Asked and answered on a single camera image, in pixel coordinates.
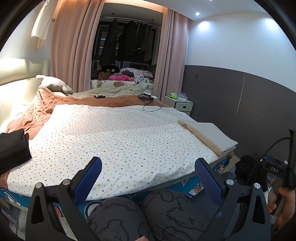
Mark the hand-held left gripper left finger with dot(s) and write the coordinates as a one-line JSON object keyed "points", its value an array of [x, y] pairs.
{"points": [[89, 176]]}

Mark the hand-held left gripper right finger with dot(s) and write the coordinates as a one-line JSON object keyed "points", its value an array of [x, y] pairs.
{"points": [[208, 178]]}

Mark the beige jacket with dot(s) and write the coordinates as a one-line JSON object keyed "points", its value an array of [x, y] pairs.
{"points": [[212, 136]]}

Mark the folded black clothes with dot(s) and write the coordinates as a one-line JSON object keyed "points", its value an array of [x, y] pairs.
{"points": [[12, 150]]}

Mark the floral clothes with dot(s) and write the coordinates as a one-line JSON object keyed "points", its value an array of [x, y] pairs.
{"points": [[141, 74]]}

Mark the hanging dark clothes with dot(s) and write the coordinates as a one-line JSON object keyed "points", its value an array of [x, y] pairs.
{"points": [[127, 41]]}

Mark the person's right hand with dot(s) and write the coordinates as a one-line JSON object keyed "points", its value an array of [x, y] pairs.
{"points": [[289, 206]]}

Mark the blue box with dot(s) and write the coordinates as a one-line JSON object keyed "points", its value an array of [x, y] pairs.
{"points": [[275, 160]]}

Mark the black cloth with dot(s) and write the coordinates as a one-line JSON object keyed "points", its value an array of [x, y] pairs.
{"points": [[247, 169]]}

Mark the brown cardboard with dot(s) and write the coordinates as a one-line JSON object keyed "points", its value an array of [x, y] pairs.
{"points": [[232, 163]]}

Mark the blue cartoon bed cover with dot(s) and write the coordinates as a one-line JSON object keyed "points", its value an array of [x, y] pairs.
{"points": [[79, 208]]}

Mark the white dotted bed sheet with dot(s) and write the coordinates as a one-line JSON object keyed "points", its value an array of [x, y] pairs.
{"points": [[115, 143]]}

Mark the person's knees patterned trousers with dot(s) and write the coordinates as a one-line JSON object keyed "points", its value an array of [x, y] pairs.
{"points": [[180, 213]]}

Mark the person's left leg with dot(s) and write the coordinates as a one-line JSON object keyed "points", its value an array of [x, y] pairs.
{"points": [[115, 220]]}

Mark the white nightstand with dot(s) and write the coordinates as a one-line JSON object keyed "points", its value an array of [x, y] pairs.
{"points": [[182, 106]]}

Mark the small black device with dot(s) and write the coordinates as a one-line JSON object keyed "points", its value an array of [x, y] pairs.
{"points": [[99, 96]]}

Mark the orange quilt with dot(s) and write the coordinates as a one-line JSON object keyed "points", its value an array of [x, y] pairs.
{"points": [[34, 109]]}

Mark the white pillow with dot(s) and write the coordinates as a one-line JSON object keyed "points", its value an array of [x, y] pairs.
{"points": [[20, 110]]}

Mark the white plush toy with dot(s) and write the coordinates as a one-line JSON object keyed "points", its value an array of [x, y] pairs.
{"points": [[54, 83]]}

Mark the brown plush toy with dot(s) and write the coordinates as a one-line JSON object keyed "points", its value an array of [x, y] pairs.
{"points": [[104, 74]]}

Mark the pink cloth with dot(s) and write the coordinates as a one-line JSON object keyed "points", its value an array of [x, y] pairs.
{"points": [[120, 77]]}

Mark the white padded headboard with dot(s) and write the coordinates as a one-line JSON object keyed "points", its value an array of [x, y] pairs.
{"points": [[13, 90]]}

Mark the pink curtain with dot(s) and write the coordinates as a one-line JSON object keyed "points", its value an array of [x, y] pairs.
{"points": [[71, 46], [171, 58]]}

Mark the white hanging garment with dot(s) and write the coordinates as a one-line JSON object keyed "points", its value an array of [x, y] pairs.
{"points": [[42, 23]]}

